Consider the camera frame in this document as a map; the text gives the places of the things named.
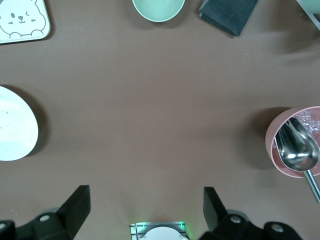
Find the clear ice cubes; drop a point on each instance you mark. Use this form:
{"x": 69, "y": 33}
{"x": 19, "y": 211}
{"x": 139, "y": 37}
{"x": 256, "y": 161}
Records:
{"x": 308, "y": 122}

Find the pink bowl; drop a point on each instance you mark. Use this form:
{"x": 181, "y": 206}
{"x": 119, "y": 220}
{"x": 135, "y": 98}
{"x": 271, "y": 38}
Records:
{"x": 272, "y": 147}

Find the dark grey folded cloth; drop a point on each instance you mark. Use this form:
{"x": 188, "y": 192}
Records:
{"x": 227, "y": 15}

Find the pale green bowl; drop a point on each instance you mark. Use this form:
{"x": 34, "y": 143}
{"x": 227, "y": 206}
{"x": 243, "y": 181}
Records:
{"x": 158, "y": 10}

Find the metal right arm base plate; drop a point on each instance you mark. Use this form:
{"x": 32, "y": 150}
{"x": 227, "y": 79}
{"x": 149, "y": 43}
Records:
{"x": 133, "y": 230}

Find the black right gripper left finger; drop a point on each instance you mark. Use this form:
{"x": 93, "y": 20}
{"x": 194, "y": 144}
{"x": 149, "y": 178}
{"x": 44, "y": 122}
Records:
{"x": 75, "y": 207}

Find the metal scoop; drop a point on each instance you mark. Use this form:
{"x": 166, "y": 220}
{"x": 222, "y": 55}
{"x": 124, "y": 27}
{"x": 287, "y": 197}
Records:
{"x": 297, "y": 152}

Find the white round plate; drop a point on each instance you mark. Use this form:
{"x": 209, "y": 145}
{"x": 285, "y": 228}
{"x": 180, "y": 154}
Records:
{"x": 15, "y": 125}

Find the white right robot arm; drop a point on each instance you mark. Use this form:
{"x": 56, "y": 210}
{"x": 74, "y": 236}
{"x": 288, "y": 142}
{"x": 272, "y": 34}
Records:
{"x": 162, "y": 235}

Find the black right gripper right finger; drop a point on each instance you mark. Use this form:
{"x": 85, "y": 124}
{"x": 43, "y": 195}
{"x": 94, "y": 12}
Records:
{"x": 215, "y": 210}

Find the cream bear print tray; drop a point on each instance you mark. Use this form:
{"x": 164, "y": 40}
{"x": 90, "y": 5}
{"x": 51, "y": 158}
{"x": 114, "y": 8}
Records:
{"x": 22, "y": 20}

